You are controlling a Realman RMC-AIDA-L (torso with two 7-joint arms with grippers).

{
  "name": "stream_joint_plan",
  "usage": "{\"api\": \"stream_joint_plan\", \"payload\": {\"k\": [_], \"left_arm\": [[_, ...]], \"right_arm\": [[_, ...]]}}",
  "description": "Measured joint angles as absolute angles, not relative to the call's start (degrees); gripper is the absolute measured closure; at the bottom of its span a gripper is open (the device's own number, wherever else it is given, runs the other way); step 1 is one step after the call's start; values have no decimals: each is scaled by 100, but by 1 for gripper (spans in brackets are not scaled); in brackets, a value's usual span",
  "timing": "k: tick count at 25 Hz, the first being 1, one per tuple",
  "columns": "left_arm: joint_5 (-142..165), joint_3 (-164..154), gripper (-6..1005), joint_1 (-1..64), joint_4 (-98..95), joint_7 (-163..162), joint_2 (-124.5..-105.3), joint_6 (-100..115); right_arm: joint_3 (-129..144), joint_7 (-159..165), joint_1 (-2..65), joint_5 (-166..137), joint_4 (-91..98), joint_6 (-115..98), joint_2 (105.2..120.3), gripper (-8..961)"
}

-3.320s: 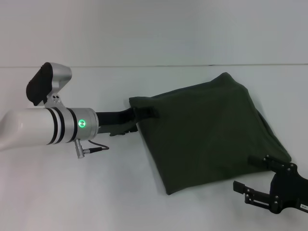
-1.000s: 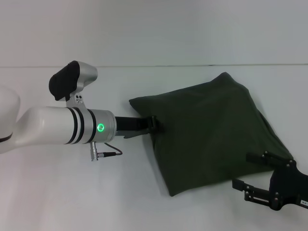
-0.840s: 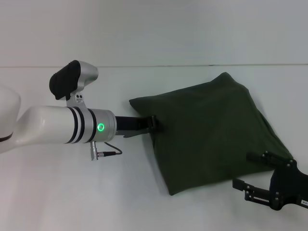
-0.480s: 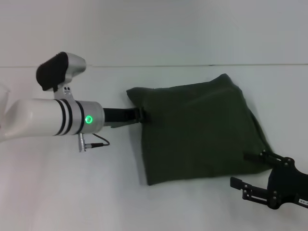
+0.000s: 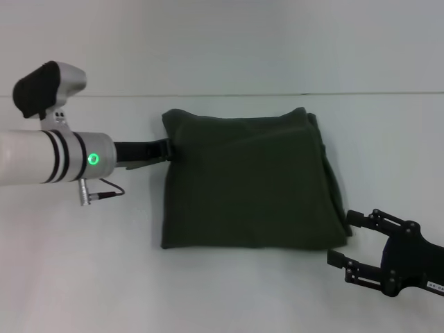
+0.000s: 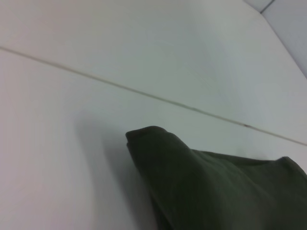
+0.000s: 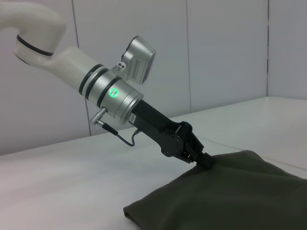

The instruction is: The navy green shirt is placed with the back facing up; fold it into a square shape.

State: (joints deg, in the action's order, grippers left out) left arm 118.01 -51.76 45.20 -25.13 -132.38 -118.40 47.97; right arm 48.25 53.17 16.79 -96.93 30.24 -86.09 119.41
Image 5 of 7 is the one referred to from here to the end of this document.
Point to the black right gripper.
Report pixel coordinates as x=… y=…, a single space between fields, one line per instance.
x=412 y=263

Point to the dark green t-shirt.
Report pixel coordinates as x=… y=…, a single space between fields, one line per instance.
x=249 y=180

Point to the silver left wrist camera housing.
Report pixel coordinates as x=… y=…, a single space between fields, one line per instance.
x=59 y=86

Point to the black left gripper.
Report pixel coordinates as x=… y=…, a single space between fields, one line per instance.
x=138 y=151

